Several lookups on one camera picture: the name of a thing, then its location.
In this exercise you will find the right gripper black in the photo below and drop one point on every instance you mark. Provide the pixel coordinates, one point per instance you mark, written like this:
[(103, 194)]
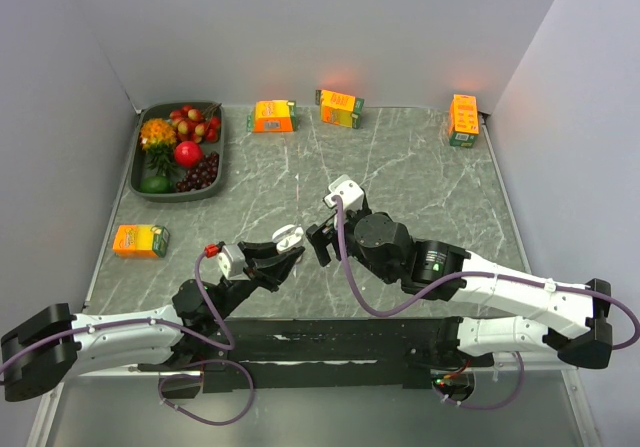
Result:
[(321, 236)]

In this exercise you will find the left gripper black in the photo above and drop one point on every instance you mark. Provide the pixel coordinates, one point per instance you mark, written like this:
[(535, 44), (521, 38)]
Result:
[(264, 266)]

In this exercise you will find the white earbud charging case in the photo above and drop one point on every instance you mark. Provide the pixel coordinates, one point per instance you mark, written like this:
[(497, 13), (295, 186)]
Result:
[(288, 237)]

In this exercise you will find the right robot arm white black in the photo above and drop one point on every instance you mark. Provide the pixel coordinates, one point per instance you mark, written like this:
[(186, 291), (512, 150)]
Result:
[(541, 315)]

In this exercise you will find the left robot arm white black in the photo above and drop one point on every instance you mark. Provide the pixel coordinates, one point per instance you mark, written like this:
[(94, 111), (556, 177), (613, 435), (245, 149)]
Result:
[(57, 344)]

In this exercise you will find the dark purple grape bunch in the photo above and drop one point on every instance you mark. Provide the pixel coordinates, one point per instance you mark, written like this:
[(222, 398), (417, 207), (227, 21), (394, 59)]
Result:
[(202, 175)]

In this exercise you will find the red toy apple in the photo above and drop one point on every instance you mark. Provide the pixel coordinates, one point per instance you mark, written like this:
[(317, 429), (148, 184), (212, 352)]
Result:
[(188, 154)]

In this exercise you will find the orange juice box back middle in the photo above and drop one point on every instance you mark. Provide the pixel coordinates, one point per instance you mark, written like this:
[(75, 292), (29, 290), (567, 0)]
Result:
[(339, 108)]

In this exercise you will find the orange juice box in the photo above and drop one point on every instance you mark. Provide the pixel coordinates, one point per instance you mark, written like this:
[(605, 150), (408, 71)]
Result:
[(273, 116), (339, 108), (464, 125), (141, 241)]

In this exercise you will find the orange juice box back left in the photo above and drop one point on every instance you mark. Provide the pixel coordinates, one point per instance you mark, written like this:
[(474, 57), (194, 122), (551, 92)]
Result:
[(273, 116)]

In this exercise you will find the orange juice box front left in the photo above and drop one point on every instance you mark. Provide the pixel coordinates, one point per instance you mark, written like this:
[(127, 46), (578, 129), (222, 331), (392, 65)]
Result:
[(141, 241)]

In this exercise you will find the green toy avocado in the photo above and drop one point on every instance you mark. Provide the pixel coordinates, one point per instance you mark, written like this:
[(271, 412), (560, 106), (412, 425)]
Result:
[(156, 185)]

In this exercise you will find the dark grey fruit tray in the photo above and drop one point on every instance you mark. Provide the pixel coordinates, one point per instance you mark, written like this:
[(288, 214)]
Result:
[(138, 169)]

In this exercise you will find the orange toy pineapple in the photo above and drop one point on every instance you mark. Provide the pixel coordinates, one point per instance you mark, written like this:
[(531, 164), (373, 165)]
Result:
[(158, 141)]

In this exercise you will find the orange juice box back right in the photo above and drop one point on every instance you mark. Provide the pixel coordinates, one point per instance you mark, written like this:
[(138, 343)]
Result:
[(464, 125)]

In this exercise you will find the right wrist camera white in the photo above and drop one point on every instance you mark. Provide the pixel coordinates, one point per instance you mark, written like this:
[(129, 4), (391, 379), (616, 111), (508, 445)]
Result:
[(351, 194)]

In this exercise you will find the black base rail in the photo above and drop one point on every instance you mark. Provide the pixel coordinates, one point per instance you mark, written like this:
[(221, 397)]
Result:
[(301, 353)]

